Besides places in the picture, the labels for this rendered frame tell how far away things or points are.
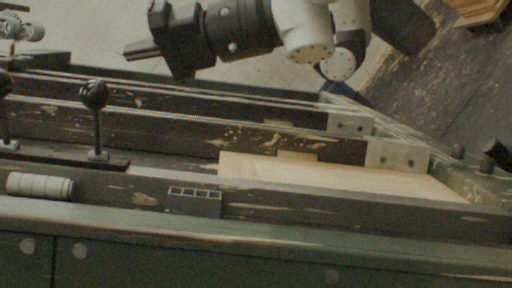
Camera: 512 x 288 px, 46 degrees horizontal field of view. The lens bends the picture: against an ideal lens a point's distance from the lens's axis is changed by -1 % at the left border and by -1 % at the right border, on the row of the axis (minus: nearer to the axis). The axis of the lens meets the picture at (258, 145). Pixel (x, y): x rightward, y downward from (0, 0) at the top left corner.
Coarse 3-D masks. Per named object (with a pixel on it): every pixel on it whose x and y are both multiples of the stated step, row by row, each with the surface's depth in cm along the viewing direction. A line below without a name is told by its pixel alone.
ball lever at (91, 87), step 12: (84, 84) 74; (96, 84) 73; (84, 96) 73; (96, 96) 73; (108, 96) 74; (96, 108) 74; (96, 120) 77; (96, 132) 78; (96, 144) 79; (96, 156) 80; (108, 156) 81
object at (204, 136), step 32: (0, 128) 114; (32, 128) 114; (64, 128) 114; (128, 128) 115; (160, 128) 115; (192, 128) 115; (224, 128) 115; (256, 128) 116; (288, 128) 120; (320, 160) 117; (352, 160) 118; (384, 160) 118; (416, 160) 118
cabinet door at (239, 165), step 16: (224, 160) 107; (240, 160) 109; (256, 160) 111; (272, 160) 113; (288, 160) 115; (240, 176) 96; (256, 176) 98; (272, 176) 100; (288, 176) 102; (304, 176) 103; (320, 176) 105; (336, 176) 107; (352, 176) 109; (368, 176) 110; (384, 176) 112; (400, 176) 113; (416, 176) 115; (384, 192) 99; (400, 192) 100; (416, 192) 102; (432, 192) 102; (448, 192) 104
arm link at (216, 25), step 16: (224, 0) 80; (160, 16) 80; (176, 16) 81; (192, 16) 80; (208, 16) 79; (224, 16) 79; (160, 32) 80; (176, 32) 81; (192, 32) 80; (208, 32) 80; (224, 32) 79; (240, 32) 78; (160, 48) 82; (176, 48) 82; (192, 48) 82; (208, 48) 81; (224, 48) 80; (240, 48) 80; (176, 64) 84; (192, 64) 84; (208, 64) 84; (176, 80) 86
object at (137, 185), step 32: (0, 160) 78; (96, 192) 80; (128, 192) 80; (160, 192) 80; (224, 192) 80; (256, 192) 81; (288, 192) 81; (320, 192) 82; (352, 192) 85; (352, 224) 82; (384, 224) 82; (416, 224) 82; (448, 224) 82; (480, 224) 83
